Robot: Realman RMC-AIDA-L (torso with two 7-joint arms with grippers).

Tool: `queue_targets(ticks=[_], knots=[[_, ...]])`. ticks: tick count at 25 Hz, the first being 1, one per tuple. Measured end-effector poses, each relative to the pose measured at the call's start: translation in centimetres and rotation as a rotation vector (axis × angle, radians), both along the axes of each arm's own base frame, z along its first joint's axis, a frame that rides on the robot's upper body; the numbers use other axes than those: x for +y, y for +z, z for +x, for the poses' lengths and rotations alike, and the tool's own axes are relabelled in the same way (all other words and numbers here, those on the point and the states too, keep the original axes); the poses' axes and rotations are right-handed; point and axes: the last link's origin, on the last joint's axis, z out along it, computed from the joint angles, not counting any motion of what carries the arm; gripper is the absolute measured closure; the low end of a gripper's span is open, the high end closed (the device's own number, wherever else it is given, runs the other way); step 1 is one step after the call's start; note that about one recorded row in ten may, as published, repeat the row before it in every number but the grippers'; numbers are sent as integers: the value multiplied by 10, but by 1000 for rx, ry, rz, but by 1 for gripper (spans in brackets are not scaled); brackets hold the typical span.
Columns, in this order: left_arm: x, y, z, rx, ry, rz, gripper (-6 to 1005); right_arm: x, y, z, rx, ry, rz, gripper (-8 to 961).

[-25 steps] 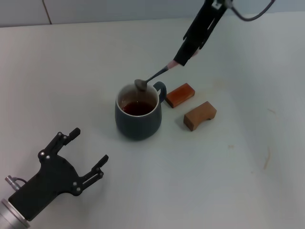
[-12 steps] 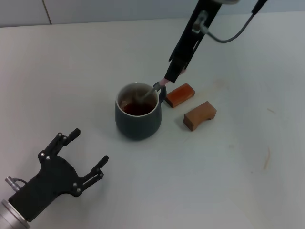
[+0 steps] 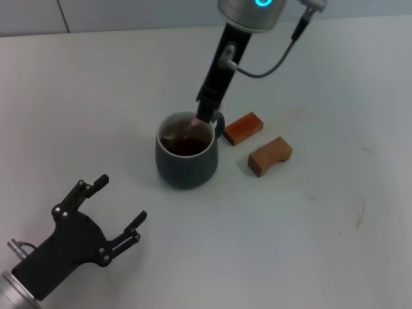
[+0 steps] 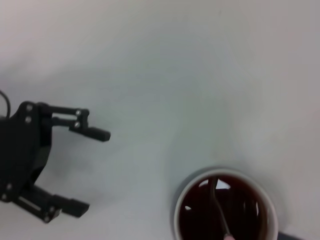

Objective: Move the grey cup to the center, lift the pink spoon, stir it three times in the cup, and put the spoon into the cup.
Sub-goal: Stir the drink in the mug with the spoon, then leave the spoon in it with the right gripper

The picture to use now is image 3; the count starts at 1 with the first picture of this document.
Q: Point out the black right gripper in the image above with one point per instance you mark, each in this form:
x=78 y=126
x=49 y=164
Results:
x=222 y=74

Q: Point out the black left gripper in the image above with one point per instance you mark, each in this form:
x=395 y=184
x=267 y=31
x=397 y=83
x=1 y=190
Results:
x=67 y=248

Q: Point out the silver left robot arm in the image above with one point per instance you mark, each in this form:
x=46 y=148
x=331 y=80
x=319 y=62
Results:
x=14 y=293

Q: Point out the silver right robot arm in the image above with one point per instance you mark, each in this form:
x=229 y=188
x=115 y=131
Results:
x=248 y=14

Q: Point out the grey ceramic cup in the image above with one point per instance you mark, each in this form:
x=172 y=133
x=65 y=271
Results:
x=185 y=170

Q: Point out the dark brown tea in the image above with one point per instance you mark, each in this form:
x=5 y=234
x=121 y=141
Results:
x=188 y=146

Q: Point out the flat brown wooden block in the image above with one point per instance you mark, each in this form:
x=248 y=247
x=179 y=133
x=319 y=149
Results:
x=244 y=130

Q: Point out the arched light wooden block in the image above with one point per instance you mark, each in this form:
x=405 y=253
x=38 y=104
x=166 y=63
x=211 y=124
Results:
x=267 y=156

